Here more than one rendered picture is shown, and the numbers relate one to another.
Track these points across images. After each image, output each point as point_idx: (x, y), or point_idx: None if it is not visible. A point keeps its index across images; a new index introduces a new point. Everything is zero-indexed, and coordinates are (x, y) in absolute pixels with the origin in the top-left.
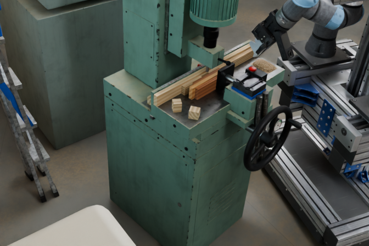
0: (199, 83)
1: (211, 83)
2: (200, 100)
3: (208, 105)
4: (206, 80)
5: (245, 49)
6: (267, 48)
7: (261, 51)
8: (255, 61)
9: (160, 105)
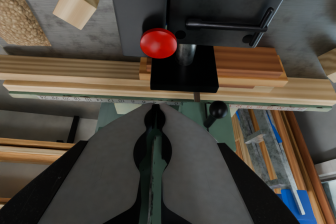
0: (257, 82)
1: (231, 65)
2: (274, 42)
3: (287, 21)
4: (237, 77)
5: (46, 84)
6: (136, 185)
7: (237, 180)
8: (33, 44)
9: (323, 78)
